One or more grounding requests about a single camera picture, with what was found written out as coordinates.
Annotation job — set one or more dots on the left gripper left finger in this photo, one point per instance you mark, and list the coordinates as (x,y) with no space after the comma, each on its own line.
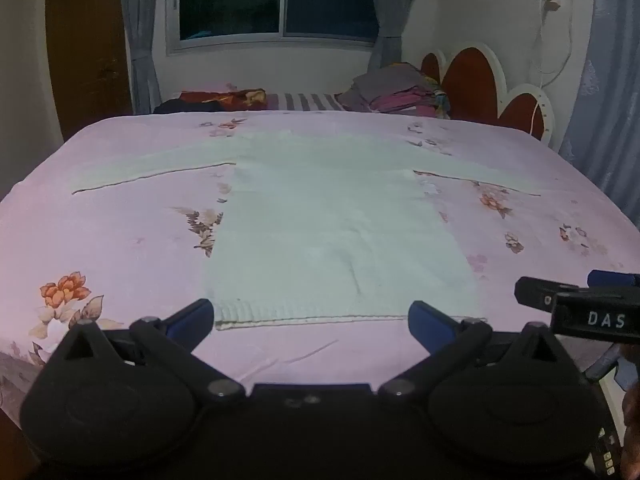
(169,343)

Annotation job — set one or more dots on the person's right hand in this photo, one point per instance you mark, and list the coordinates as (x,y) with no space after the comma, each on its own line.
(630,460)

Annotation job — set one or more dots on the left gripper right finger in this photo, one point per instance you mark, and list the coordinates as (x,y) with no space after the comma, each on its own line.
(451,346)

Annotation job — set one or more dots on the blue-grey side curtain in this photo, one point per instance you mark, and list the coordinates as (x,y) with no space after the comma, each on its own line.
(602,138)

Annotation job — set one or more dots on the pink floral bed sheet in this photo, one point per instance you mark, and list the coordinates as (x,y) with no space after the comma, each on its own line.
(137,248)

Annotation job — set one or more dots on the stack of folded clothes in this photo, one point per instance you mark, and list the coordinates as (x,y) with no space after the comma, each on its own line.
(399,88)

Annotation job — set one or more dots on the white knit sweater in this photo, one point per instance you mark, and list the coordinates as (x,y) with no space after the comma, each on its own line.
(323,228)

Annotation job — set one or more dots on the brown wooden door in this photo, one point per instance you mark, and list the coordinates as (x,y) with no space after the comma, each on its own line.
(88,65)

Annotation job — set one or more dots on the striped pillow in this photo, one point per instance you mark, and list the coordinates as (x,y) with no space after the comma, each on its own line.
(303,102)

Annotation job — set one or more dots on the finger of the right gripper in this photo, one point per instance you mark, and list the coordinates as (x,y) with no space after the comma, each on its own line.
(602,278)
(538,294)

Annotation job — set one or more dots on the black garment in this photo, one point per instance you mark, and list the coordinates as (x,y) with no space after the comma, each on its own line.
(171,106)

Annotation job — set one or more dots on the window with white frame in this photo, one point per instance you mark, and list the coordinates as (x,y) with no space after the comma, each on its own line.
(211,23)

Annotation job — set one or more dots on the red heart headboard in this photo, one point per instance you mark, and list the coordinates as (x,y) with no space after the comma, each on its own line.
(475,85)

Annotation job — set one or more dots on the left grey curtain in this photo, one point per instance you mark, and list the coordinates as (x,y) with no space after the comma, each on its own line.
(139,21)

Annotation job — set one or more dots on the red patterned blanket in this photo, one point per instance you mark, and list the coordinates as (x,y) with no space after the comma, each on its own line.
(230,101)

